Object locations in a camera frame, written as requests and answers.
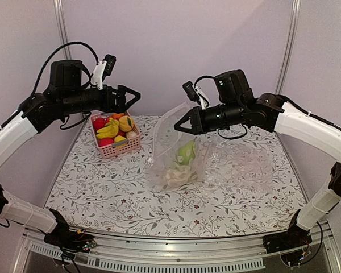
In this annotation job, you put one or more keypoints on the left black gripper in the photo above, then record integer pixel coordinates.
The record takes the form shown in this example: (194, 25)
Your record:
(119, 106)

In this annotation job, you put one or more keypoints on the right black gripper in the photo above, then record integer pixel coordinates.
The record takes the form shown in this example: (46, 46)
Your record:
(198, 125)

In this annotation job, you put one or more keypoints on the green plush pepper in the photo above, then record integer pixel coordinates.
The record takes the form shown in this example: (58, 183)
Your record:
(186, 154)

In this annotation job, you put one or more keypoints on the yellow plush peach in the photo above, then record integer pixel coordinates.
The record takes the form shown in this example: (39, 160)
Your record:
(126, 123)

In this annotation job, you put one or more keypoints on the pink dotted zip bag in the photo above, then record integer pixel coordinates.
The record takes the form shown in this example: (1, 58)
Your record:
(166, 142)

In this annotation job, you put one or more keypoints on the yellow plush banana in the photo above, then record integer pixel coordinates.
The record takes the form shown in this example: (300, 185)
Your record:
(110, 130)

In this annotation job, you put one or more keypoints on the white plush cauliflower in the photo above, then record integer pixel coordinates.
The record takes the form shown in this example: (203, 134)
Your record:
(178, 176)

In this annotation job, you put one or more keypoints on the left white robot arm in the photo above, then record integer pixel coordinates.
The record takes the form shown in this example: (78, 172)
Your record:
(72, 89)

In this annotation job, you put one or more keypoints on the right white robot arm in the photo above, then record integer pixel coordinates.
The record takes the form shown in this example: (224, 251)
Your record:
(276, 114)

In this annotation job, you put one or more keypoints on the crinkled clear zip bag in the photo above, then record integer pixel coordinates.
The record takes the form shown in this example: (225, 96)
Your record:
(238, 166)

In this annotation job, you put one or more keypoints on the orange plush carrot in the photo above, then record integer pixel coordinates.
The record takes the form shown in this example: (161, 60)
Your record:
(117, 116)

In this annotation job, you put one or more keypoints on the beige plush garlic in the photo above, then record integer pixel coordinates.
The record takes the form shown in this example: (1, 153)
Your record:
(131, 134)

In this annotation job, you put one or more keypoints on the yellow plush lemon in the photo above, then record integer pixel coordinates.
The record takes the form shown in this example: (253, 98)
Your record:
(120, 139)

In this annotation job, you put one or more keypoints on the red plush tomato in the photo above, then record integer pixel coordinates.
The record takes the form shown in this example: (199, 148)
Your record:
(105, 141)

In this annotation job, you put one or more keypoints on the floral tablecloth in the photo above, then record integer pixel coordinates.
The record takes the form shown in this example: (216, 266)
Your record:
(113, 195)

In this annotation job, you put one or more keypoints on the pink plastic basket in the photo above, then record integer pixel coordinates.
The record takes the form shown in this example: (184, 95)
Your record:
(115, 148)

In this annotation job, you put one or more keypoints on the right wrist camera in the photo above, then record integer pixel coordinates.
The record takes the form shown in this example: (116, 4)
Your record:
(195, 94)

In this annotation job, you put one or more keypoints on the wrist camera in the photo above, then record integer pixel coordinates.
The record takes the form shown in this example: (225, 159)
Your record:
(103, 69)
(195, 94)

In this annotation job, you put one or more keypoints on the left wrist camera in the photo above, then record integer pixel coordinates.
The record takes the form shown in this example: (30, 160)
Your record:
(103, 69)

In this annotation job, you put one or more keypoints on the left aluminium frame post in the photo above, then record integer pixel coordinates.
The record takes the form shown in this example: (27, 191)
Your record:
(60, 21)

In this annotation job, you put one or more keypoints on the aluminium frame post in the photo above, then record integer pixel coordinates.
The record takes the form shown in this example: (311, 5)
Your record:
(60, 21)
(293, 25)

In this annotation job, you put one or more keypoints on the front aluminium rail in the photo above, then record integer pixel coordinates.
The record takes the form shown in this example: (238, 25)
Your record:
(117, 252)

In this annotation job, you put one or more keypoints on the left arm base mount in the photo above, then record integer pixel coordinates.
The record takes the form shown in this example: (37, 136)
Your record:
(69, 240)

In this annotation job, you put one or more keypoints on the right aluminium frame post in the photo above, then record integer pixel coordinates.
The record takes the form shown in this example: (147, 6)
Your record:
(293, 25)

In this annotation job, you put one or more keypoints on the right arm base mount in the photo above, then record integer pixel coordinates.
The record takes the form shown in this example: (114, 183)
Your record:
(292, 238)

